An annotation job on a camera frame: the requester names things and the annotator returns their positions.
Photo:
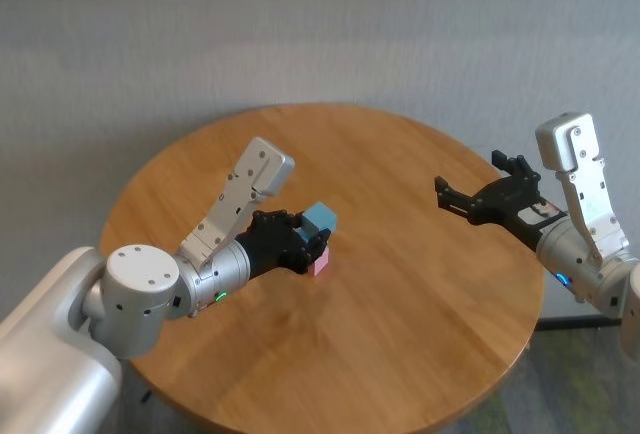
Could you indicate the pink building block cube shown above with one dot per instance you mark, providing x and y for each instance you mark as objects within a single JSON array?
[{"x": 320, "y": 264}]

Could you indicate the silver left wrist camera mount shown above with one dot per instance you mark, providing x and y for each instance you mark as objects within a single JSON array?
[{"x": 240, "y": 199}]

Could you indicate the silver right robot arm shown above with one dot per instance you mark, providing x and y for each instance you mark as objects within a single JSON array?
[{"x": 575, "y": 259}]

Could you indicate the blue building block cube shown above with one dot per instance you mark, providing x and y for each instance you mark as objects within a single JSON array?
[{"x": 317, "y": 219}]

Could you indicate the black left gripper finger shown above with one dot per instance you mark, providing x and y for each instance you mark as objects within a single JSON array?
[
  {"x": 317, "y": 249},
  {"x": 299, "y": 221}
]

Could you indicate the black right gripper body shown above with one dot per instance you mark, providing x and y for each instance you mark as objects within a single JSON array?
[{"x": 505, "y": 204}]

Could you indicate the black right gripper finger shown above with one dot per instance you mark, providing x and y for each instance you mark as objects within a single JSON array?
[
  {"x": 515, "y": 164},
  {"x": 452, "y": 198}
]

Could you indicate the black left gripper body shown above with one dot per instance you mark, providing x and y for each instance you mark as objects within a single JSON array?
[{"x": 270, "y": 244}]

